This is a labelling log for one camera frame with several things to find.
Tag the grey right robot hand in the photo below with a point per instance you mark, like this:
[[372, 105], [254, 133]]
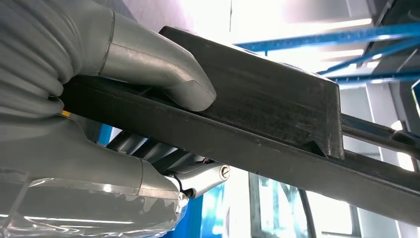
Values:
[[82, 170]]

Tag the blue metal shelf rack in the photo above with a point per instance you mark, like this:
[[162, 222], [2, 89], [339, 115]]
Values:
[[328, 36], [197, 223]]

